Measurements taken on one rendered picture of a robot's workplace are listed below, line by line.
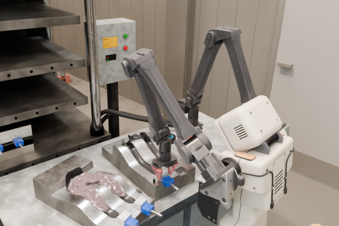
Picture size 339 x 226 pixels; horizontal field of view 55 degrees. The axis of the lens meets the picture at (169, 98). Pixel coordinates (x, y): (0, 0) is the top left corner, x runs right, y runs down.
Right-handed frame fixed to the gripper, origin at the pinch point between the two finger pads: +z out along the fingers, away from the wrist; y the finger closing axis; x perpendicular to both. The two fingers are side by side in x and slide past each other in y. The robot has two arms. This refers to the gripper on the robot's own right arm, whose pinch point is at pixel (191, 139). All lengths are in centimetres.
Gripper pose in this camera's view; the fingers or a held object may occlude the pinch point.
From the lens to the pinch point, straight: 180.2
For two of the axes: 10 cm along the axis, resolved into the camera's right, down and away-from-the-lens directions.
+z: -0.2, 9.3, 3.8
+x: 6.5, 3.0, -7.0
